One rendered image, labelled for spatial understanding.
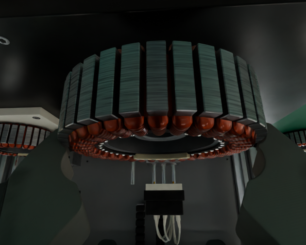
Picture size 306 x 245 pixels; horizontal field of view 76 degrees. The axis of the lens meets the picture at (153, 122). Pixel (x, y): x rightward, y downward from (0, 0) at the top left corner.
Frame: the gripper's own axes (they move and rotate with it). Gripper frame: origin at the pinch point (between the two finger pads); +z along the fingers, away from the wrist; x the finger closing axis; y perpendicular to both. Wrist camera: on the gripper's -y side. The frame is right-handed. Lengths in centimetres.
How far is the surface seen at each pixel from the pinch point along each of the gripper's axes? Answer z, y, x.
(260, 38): 5.4, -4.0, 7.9
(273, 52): 6.7, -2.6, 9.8
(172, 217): 15.3, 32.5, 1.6
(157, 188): 11.2, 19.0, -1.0
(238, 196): 20.6, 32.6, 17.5
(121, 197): 24.7, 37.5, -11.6
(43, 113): 13.2, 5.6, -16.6
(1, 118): 13.0, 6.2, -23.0
